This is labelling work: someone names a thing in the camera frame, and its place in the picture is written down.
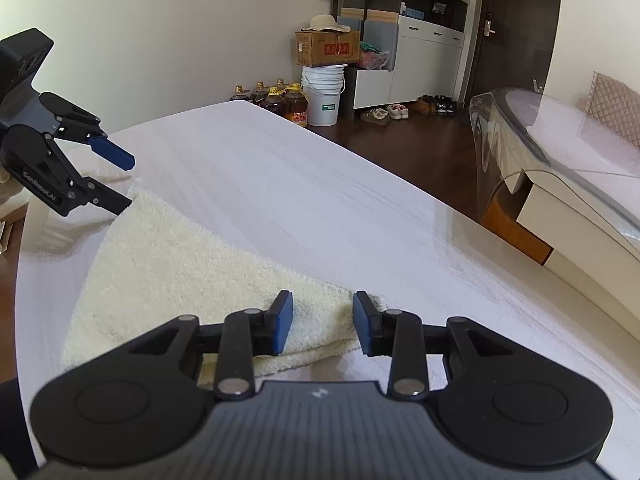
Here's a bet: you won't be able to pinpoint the cream terry towel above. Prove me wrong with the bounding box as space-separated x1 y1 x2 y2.
61 182 359 377

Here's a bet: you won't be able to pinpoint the cooking oil bottles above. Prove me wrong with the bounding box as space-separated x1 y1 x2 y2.
230 78 309 128

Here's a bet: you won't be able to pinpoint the cream dining table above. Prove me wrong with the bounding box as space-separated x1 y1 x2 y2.
469 88 639 314

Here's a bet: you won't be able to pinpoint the shoes on floor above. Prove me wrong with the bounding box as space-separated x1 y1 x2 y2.
360 94 458 127

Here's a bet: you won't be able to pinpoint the cardboard box with red label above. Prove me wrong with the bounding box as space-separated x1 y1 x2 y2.
295 30 360 67

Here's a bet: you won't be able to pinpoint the white plastic bucket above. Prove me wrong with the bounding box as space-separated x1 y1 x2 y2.
302 64 347 127

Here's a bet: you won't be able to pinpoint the straw hat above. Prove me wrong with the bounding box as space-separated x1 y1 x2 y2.
304 14 352 34

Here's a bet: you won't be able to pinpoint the white and grey cabinet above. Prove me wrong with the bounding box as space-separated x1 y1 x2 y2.
336 0 480 117

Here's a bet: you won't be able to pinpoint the dark brown door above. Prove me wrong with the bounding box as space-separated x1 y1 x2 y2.
465 0 561 101

